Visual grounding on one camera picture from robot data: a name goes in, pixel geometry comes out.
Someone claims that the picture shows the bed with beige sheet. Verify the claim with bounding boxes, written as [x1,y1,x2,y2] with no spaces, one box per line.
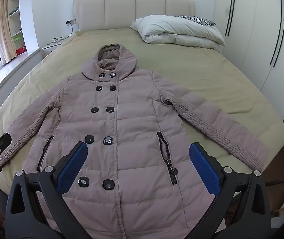
[0,27,284,197]

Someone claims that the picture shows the black charging cables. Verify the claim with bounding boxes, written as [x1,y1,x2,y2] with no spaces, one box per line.
[50,24,74,46]

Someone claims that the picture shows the cream padded headboard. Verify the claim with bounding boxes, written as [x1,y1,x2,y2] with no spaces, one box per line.
[72,0,195,31]

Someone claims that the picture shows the white wall shelf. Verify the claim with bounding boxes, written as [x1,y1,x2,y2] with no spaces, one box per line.
[7,0,29,60]

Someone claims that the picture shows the white window ledge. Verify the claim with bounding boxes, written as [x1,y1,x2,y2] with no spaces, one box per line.
[0,47,44,105]

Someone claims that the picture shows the white wardrobe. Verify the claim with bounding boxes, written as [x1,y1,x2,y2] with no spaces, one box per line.
[212,0,284,122]

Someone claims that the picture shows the zebra print pillow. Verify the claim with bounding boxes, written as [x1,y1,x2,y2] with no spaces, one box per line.
[177,15,216,26]

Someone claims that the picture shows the beige curtain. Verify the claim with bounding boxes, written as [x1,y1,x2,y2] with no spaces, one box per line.
[0,0,13,64]

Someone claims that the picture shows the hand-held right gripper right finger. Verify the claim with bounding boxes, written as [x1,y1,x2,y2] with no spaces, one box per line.
[184,142,272,239]

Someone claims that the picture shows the black wardrobe handle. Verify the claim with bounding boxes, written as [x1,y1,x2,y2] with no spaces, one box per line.
[225,0,233,36]
[270,0,283,65]
[228,0,236,37]
[273,0,284,68]

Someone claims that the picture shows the mauve hooded puffer coat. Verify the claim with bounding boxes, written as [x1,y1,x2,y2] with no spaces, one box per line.
[0,43,268,239]

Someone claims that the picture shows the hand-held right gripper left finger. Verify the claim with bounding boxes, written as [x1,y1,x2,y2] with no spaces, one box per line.
[3,141,107,239]

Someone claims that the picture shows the white nightstand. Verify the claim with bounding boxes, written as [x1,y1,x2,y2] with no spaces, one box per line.
[42,38,64,55]

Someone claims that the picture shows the folded white duvet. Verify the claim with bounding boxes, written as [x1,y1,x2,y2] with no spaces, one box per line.
[131,15,225,50]

